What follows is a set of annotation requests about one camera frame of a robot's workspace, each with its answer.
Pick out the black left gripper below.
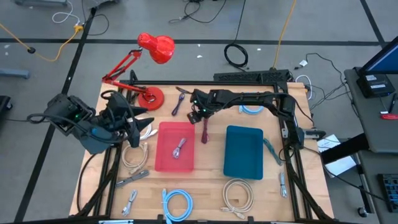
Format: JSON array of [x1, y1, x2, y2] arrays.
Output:
[[105, 91, 155, 149]]

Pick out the maroon USB cable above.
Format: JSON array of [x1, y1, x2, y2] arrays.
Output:
[[200, 117, 210, 144]]

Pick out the purple USB cable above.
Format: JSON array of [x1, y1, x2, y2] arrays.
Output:
[[171, 92, 186, 117]]

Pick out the light blue ethernet cable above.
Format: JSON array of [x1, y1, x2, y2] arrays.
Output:
[[160, 188, 194, 224], [238, 105, 264, 116]]

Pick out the grey lilac USB cable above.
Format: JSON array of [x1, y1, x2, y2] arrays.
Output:
[[172, 138, 187, 159]]

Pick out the teal USB cable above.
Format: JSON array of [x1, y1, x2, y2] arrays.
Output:
[[263, 138, 284, 167]]

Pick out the beige ethernet cable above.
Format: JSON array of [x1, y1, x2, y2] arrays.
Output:
[[121, 141, 149, 175], [220, 177, 254, 220]]

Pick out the red translucent plastic bin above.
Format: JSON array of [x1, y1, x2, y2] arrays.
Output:
[[154, 121, 196, 174]]

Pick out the teal plastic bin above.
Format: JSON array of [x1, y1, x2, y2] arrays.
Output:
[[223, 124, 264, 181]]

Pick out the black power strip box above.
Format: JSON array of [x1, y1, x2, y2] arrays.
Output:
[[213, 68, 292, 84]]

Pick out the red desk lamp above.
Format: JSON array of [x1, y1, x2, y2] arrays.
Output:
[[101, 32, 176, 112]]

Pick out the white paper sheet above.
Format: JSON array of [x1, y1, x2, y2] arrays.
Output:
[[317, 134, 357, 178]]

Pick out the grey desk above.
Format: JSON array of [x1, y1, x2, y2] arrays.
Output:
[[343, 67, 398, 154]]

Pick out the black box with labels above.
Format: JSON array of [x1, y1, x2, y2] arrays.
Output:
[[356, 73, 396, 99]]

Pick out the black computer monitor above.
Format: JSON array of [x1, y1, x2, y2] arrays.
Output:
[[359, 34, 398, 75]]

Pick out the black keyboard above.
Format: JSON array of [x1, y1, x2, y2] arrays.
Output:
[[378, 173, 398, 213]]

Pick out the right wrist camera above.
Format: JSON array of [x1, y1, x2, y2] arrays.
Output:
[[187, 111, 200, 125]]

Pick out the black aluminium table frame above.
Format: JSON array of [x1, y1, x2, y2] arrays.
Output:
[[74, 70, 335, 224]]

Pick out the black coiled power cable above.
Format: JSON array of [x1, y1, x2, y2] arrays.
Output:
[[223, 0, 249, 70]]

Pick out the dark grey USB cable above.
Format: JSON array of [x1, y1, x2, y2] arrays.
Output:
[[115, 169, 150, 189]]

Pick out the silver USB cable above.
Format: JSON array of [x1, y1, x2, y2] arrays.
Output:
[[121, 189, 138, 218]]

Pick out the black loose floor cable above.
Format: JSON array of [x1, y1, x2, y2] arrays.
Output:
[[169, 0, 227, 25]]

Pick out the pale blue USB cable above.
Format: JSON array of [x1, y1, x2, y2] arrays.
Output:
[[279, 171, 289, 199]]

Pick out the yellow extension cord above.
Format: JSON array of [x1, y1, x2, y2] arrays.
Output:
[[0, 24, 85, 62]]

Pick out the orange hanging cord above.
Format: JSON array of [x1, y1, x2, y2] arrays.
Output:
[[272, 0, 298, 70]]

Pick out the white floor cable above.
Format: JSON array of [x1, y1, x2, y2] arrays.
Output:
[[51, 1, 81, 26]]

